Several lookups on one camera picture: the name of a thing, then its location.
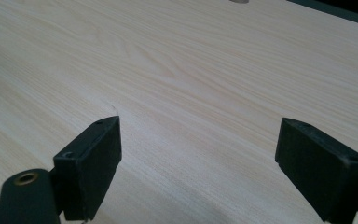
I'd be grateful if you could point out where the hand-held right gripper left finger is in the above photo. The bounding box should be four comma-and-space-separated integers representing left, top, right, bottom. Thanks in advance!
52, 115, 123, 222

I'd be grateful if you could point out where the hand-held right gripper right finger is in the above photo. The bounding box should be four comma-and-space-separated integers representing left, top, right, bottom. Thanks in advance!
274, 117, 358, 224

